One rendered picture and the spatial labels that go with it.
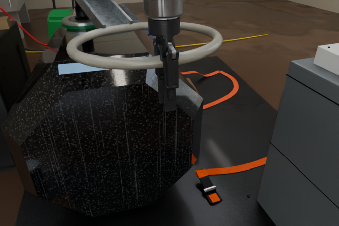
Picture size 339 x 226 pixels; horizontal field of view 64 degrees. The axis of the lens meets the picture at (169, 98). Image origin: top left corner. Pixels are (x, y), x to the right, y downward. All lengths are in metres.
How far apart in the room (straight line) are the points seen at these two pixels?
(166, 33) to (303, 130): 0.71
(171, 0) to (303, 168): 0.85
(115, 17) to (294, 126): 0.85
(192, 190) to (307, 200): 0.59
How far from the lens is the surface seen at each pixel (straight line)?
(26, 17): 5.33
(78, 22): 1.40
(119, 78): 0.99
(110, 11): 1.24
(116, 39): 1.20
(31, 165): 1.18
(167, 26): 0.62
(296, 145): 1.19
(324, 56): 1.10
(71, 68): 1.01
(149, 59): 0.66
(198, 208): 1.49
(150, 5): 0.61
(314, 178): 1.18
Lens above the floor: 1.19
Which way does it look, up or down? 30 degrees down
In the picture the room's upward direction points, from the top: straight up
